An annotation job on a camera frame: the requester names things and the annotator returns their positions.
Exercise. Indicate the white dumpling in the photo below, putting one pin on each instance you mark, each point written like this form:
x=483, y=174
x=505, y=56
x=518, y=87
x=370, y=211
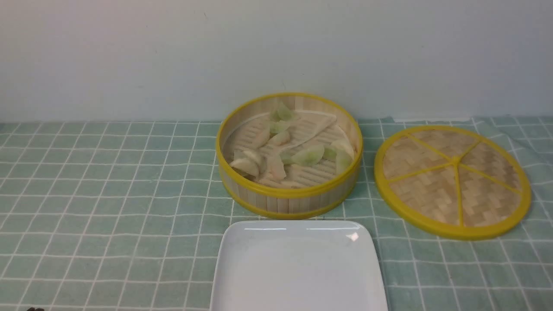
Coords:
x=262, y=137
x=276, y=168
x=280, y=138
x=246, y=166

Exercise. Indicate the large green dumpling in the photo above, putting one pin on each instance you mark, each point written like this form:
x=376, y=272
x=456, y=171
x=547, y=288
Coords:
x=309, y=156

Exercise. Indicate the white square plate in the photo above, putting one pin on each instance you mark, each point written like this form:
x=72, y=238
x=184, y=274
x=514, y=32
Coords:
x=298, y=265

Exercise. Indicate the round bamboo steamer basket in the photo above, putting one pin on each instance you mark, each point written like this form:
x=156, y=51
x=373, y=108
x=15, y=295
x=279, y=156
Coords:
x=306, y=191

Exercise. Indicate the pale green dumpling upper middle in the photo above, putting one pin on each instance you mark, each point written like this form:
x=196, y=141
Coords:
x=276, y=127

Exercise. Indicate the green dumpling at back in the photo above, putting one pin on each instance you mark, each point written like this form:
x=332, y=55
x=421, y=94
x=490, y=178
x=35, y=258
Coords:
x=281, y=112

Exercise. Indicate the small green dumpling middle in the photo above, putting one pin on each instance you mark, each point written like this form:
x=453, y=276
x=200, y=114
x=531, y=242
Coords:
x=330, y=153

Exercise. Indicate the white dumpling right edge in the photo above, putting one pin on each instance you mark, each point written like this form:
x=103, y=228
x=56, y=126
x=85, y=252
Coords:
x=345, y=145

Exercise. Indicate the green dumpling right edge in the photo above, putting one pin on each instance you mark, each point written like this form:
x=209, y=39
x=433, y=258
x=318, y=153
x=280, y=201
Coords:
x=342, y=161

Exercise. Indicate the round woven steamer lid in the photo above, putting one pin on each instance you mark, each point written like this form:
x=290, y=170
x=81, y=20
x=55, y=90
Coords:
x=452, y=182

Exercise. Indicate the green checkered tablecloth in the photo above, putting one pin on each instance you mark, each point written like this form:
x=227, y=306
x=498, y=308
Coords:
x=116, y=216

